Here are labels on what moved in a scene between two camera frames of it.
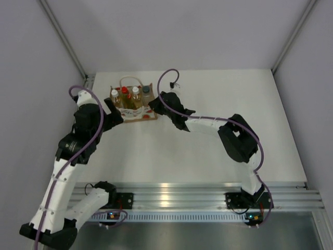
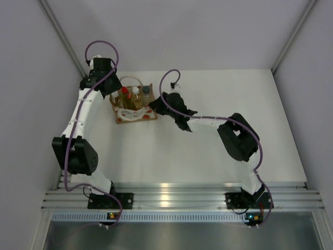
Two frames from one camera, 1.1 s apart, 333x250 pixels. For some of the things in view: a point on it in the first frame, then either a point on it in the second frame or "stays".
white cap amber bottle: (116, 98) stays
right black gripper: (156, 105) stays
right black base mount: (235, 200) stays
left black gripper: (114, 118) → (116, 84)
